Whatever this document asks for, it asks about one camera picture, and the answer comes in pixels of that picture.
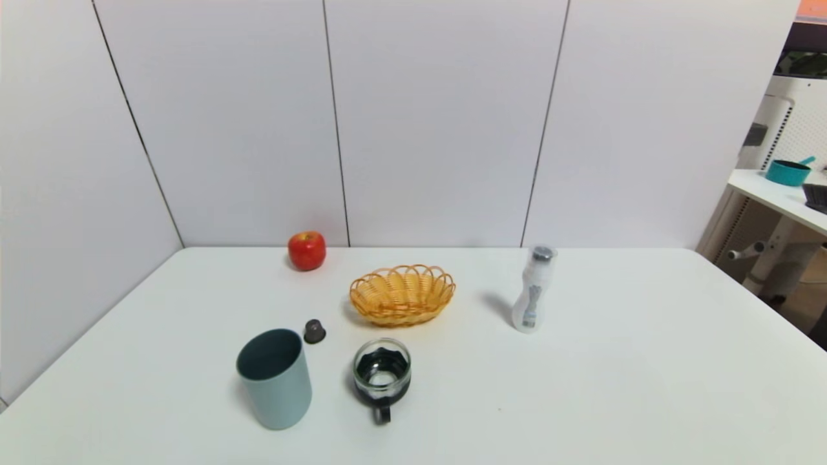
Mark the grey-green plastic cup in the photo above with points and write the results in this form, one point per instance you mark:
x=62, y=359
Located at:
x=278, y=387

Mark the yellow woven basket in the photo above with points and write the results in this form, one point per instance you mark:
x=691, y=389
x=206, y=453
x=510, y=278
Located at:
x=402, y=296

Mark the red apple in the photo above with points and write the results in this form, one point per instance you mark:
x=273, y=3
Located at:
x=306, y=250

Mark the white plastic bottle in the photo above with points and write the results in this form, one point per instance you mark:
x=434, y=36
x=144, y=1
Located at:
x=533, y=294

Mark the brown coffee capsule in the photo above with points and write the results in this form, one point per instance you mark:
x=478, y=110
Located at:
x=314, y=331

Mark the glass cup with black holder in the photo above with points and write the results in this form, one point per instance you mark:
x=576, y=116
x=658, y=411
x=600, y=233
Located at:
x=382, y=376

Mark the white side table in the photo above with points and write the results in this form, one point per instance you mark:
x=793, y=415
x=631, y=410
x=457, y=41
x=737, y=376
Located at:
x=778, y=223

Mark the teal pot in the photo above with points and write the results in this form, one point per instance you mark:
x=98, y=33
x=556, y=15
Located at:
x=787, y=172

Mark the white pegboard panel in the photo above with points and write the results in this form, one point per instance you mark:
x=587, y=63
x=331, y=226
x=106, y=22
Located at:
x=791, y=123

